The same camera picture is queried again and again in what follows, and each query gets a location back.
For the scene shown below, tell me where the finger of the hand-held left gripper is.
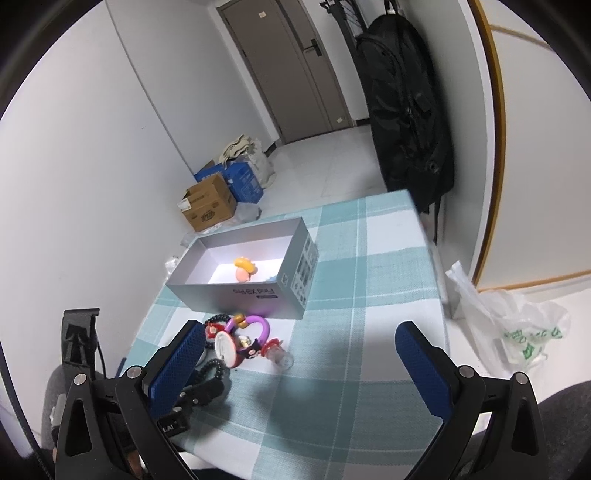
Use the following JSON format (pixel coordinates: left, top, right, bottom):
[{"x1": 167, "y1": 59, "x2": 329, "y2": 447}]
[{"x1": 178, "y1": 377, "x2": 228, "y2": 411}]

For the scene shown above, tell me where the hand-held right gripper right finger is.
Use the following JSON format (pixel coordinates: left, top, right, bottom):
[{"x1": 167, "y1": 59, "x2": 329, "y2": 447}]
[{"x1": 394, "y1": 322, "x2": 561, "y2": 480}]

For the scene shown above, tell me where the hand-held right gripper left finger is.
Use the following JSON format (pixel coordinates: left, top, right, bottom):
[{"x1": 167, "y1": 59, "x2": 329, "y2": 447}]
[{"x1": 54, "y1": 319, "x2": 206, "y2": 480}]

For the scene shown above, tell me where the white round pendant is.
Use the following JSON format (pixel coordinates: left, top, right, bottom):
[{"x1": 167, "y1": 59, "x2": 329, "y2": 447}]
[{"x1": 213, "y1": 331, "x2": 238, "y2": 369}]

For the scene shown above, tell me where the grey cardboard box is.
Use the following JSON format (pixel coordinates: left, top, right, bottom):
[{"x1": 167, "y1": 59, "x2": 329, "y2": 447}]
[{"x1": 165, "y1": 217, "x2": 320, "y2": 320}]

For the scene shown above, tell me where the purple charm bracelet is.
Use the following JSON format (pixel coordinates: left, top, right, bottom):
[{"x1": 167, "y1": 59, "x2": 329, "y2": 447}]
[{"x1": 231, "y1": 314, "x2": 272, "y2": 358}]

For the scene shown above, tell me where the yellow pink toy figure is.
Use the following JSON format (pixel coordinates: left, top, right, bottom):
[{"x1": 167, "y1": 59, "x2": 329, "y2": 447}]
[{"x1": 233, "y1": 257, "x2": 257, "y2": 283}]

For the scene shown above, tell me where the teal checked tablecloth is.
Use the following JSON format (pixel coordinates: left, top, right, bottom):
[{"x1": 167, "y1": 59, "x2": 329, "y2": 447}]
[{"x1": 117, "y1": 189, "x2": 451, "y2": 472}]

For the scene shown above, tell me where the white green-print plastic bag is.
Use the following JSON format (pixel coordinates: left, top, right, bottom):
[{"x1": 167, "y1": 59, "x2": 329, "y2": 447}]
[{"x1": 444, "y1": 260, "x2": 572, "y2": 376}]

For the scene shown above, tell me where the crumpled clear plastic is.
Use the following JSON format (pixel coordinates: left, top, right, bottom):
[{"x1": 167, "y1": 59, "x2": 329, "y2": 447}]
[{"x1": 164, "y1": 233, "x2": 195, "y2": 274}]

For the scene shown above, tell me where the person's right leg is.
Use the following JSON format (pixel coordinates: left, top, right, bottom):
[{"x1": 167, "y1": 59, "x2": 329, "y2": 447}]
[{"x1": 538, "y1": 381, "x2": 591, "y2": 480}]

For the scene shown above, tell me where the brown cardboard carton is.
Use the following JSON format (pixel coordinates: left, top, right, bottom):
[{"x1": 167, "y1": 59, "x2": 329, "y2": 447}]
[{"x1": 178, "y1": 174, "x2": 238, "y2": 232}]

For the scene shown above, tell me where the clear plastic wrap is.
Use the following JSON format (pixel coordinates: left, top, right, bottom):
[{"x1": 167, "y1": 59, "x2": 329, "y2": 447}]
[{"x1": 230, "y1": 202, "x2": 262, "y2": 223}]

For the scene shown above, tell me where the flat blue carton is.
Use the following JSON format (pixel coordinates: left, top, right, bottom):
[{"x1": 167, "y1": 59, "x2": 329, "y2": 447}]
[{"x1": 194, "y1": 159, "x2": 228, "y2": 184}]

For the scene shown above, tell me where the blue printed carton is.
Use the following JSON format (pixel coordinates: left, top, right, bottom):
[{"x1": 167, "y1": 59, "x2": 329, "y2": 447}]
[{"x1": 224, "y1": 161, "x2": 265, "y2": 203}]

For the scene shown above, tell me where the white wood-edged panel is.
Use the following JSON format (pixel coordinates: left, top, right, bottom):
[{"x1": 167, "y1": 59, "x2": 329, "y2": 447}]
[{"x1": 466, "y1": 0, "x2": 591, "y2": 292}]

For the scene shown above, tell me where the black backpack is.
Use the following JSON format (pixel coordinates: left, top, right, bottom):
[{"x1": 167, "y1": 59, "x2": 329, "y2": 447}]
[{"x1": 355, "y1": 13, "x2": 456, "y2": 214}]

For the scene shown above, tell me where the grey-brown door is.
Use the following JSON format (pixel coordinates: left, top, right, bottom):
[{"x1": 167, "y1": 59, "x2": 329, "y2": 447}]
[{"x1": 218, "y1": 0, "x2": 355, "y2": 145}]

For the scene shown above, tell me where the black coat rack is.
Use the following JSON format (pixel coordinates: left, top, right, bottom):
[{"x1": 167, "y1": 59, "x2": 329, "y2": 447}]
[{"x1": 320, "y1": 0, "x2": 363, "y2": 28}]

